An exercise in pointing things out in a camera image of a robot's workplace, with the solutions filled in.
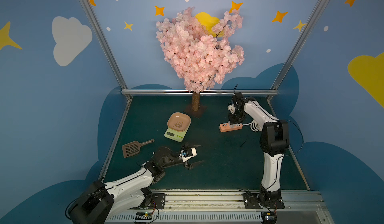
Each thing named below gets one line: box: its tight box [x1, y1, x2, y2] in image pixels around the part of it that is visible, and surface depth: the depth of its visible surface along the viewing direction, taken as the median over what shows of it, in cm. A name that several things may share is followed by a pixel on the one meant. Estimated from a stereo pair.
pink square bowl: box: [167, 112, 192, 132], surface depth 103 cm
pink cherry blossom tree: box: [156, 6, 245, 119], surface depth 75 cm
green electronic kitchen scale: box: [164, 121, 191, 143], surface depth 100 cm
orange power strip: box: [219, 121, 244, 133], surface depth 103 cm
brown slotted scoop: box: [122, 138, 155, 159], surface depth 95 cm
